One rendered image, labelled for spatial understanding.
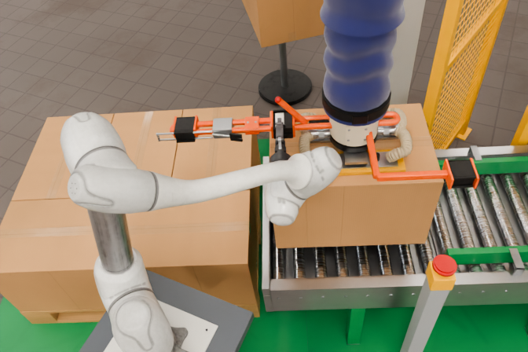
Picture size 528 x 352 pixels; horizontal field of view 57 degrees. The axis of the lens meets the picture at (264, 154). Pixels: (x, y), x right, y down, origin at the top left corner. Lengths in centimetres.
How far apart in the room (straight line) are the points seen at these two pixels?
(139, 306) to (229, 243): 73
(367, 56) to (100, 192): 81
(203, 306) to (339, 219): 59
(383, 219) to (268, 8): 149
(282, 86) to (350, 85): 215
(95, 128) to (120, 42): 329
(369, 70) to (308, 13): 156
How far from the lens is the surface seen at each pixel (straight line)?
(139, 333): 156
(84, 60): 442
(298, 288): 200
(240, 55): 404
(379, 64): 147
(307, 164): 135
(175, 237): 225
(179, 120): 178
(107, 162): 116
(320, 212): 182
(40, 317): 287
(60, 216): 253
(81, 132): 125
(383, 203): 181
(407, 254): 216
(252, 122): 173
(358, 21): 136
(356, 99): 153
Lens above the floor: 238
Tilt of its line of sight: 48 degrees down
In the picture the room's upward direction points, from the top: 7 degrees counter-clockwise
